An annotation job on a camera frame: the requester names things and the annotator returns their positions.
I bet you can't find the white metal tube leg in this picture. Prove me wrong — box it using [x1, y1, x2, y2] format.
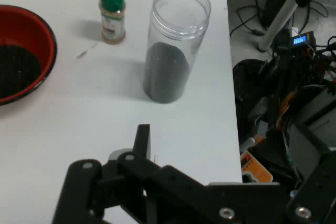
[256, 0, 300, 52]

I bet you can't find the clear jar with black grains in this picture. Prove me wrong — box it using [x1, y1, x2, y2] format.
[143, 0, 212, 104]

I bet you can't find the red bowl with black grains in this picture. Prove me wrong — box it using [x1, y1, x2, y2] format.
[0, 5, 58, 106]

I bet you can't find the black machine with wires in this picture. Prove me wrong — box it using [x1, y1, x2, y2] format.
[232, 48, 336, 183]

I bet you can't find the blue digital display module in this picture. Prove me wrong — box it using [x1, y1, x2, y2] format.
[290, 30, 316, 49]

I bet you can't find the green-capped spice bottle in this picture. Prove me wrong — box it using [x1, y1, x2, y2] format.
[98, 0, 127, 45]

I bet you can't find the black power adapter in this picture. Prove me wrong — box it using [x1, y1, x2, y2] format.
[262, 0, 289, 28]

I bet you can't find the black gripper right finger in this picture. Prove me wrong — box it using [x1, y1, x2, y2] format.
[285, 152, 336, 224]

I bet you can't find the black floor cable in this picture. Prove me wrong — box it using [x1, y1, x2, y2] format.
[229, 3, 265, 37]

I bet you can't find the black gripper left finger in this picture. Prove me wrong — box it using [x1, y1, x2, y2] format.
[52, 123, 244, 224]

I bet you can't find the orange electronic device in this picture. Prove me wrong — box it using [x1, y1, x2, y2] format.
[240, 150, 274, 184]

